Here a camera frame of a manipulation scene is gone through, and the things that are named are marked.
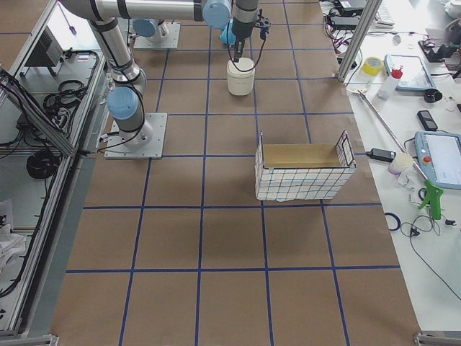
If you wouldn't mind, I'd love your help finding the black coiled cable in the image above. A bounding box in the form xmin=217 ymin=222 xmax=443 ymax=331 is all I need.
xmin=26 ymin=149 xmax=61 ymax=180

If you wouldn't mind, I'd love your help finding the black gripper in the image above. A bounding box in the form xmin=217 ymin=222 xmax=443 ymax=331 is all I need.
xmin=232 ymin=9 xmax=272 ymax=62

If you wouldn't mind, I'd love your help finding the checkered wire basket box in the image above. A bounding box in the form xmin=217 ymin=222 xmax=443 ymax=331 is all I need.
xmin=254 ymin=131 xmax=357 ymax=202

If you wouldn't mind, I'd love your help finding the white bottle red cap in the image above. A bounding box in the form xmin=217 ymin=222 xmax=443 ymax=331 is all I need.
xmin=377 ymin=66 xmax=403 ymax=100

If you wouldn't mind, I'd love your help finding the grey control box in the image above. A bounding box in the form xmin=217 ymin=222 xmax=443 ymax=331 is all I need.
xmin=24 ymin=26 xmax=63 ymax=76

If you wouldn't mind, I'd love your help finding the black tape roll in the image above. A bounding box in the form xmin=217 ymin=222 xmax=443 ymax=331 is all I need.
xmin=424 ymin=88 xmax=443 ymax=104

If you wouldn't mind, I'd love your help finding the aluminium frame post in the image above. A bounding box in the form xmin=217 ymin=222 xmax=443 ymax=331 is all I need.
xmin=336 ymin=0 xmax=382 ymax=82

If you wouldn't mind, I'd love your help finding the blue tape roll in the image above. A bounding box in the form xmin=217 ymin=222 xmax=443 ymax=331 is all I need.
xmin=385 ymin=212 xmax=401 ymax=232

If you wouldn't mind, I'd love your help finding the white pink cup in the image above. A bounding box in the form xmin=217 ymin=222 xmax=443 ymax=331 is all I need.
xmin=388 ymin=152 xmax=413 ymax=175

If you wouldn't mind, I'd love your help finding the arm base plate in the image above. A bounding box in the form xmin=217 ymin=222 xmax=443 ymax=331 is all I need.
xmin=104 ymin=113 xmax=168 ymax=159
xmin=132 ymin=19 xmax=181 ymax=50

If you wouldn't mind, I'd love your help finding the long grabber tool green handle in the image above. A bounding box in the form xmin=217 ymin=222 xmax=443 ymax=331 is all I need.
xmin=353 ymin=89 xmax=444 ymax=220

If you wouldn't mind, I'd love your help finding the yellow tape roll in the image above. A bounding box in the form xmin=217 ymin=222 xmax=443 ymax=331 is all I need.
xmin=362 ymin=57 xmax=384 ymax=76

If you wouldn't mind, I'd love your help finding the blue teach pendant lower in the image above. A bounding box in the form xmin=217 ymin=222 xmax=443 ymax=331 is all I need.
xmin=414 ymin=131 xmax=460 ymax=190

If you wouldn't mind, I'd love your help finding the white lidded trash can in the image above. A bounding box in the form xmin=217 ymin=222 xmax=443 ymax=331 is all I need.
xmin=227 ymin=58 xmax=255 ymax=96

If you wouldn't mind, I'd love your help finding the black power adapter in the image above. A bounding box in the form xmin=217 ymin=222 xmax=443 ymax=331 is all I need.
xmin=366 ymin=148 xmax=396 ymax=163

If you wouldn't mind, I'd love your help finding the grey teach pendant upper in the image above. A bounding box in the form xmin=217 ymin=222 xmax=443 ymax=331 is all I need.
xmin=384 ymin=54 xmax=436 ymax=92

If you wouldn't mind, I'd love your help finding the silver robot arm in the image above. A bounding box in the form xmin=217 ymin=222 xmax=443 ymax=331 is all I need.
xmin=62 ymin=0 xmax=271 ymax=87
xmin=132 ymin=18 xmax=169 ymax=43

